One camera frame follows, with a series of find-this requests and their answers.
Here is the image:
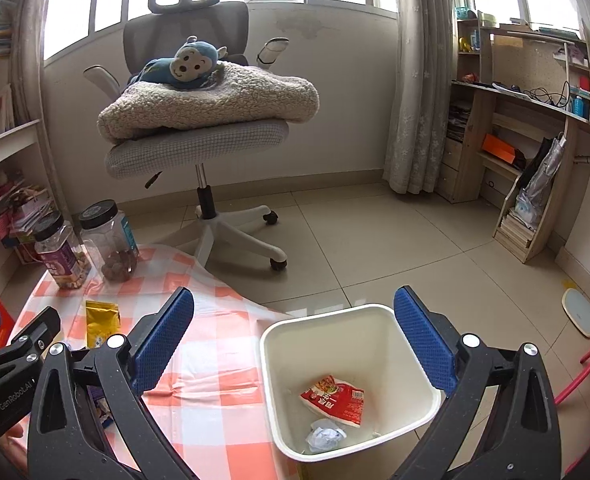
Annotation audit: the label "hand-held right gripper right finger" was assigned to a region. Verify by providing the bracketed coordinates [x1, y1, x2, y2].
[390, 286, 561, 480]

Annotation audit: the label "white bookshelf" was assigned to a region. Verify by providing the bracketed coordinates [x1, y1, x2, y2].
[0, 0, 60, 266]

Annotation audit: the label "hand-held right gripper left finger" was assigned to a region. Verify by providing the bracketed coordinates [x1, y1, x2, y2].
[27, 287, 198, 480]

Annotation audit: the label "stack of books under desk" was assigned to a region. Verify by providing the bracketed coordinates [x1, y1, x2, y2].
[495, 210, 533, 248]

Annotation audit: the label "beige fleece blanket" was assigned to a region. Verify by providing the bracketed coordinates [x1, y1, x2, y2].
[97, 60, 321, 142]

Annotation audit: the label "black desk cables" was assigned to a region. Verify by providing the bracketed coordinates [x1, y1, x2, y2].
[522, 87, 571, 108]

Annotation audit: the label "wooden desk with shelves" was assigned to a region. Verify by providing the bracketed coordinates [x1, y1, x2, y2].
[435, 7, 590, 264]

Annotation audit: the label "clear nut jar black lid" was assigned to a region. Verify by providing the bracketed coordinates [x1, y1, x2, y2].
[79, 200, 140, 281]

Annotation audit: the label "beige lace curtain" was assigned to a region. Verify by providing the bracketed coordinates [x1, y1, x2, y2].
[382, 0, 468, 195]
[12, 0, 70, 211]

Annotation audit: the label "crumpled white paper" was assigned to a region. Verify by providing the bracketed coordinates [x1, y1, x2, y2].
[306, 420, 348, 453]

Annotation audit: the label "purple label nut jar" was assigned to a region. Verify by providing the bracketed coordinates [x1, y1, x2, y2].
[34, 212, 92, 290]

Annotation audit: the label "orange white checkered tablecloth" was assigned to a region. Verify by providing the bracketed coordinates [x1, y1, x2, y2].
[5, 244, 306, 480]

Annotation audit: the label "red snack wrapper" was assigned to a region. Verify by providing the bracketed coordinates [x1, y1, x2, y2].
[300, 375, 366, 428]

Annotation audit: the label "orange flat box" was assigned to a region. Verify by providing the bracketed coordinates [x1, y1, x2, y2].
[482, 133, 518, 165]

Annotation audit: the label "bathroom scale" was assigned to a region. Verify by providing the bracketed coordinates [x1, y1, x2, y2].
[561, 287, 590, 338]

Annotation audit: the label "blue monkey plush toy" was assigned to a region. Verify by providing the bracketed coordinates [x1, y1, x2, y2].
[127, 36, 228, 92]

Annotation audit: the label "yellow snack packet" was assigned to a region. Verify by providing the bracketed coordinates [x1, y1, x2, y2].
[85, 300, 120, 348]

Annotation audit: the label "white plastic bin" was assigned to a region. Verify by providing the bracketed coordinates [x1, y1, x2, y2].
[260, 304, 443, 462]

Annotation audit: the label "small snack packet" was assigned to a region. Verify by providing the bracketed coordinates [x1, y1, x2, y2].
[86, 385, 116, 430]

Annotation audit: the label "grey office chair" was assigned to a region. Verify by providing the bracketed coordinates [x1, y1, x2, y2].
[84, 0, 321, 271]

